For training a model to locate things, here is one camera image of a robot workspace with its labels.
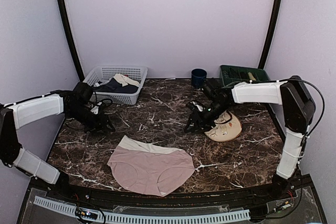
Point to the round floral ceramic plate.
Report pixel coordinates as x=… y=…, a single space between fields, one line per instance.
x=227 y=127

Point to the green compartment organizer tray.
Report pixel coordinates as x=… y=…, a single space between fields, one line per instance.
x=231 y=75

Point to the right black frame post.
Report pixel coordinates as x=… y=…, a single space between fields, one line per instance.
x=270 y=34

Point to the white perforated plastic basket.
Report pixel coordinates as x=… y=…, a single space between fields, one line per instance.
x=103 y=74

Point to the white slotted cable duct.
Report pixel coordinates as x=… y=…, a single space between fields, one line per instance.
x=142 y=215

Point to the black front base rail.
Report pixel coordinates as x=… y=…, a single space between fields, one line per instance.
x=299 y=204

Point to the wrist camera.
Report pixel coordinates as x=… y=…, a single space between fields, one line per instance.
x=98 y=107
x=195 y=105

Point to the cream garment in basket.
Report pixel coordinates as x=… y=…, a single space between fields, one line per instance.
x=125 y=81

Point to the left black frame post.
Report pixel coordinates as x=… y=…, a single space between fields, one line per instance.
x=70 y=39

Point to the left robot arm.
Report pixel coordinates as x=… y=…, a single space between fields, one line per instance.
x=40 y=117

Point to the black frame post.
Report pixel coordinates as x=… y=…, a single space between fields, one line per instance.
x=270 y=34
x=70 y=39

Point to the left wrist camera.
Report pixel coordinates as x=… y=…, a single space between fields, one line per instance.
x=98 y=107

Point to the dark blue mug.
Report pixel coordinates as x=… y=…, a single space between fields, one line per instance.
x=198 y=77

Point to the pink and white underwear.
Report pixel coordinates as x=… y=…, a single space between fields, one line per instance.
x=148 y=169

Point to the navy blue garment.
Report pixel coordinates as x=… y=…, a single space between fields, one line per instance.
x=114 y=87

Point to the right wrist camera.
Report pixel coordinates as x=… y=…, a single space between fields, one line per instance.
x=195 y=105

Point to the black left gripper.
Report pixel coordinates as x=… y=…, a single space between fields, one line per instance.
x=100 y=125

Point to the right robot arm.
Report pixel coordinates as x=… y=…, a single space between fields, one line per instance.
x=298 y=108

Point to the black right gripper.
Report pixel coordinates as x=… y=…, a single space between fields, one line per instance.
x=195 y=116

